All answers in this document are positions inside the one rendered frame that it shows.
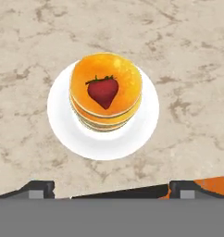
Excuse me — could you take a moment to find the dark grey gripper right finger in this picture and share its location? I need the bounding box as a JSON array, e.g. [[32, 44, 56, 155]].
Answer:
[[168, 180, 224, 200]]

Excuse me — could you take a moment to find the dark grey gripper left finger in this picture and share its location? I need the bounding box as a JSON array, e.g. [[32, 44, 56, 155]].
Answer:
[[0, 180, 56, 200]]

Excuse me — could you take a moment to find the red strawberry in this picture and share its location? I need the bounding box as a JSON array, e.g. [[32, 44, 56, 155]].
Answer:
[[84, 74, 119, 110]]

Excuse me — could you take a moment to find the golden pancake stack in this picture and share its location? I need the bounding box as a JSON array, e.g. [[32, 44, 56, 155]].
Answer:
[[68, 52, 143, 133]]

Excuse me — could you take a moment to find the white round plate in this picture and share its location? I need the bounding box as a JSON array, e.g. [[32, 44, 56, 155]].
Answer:
[[46, 59, 160, 161]]

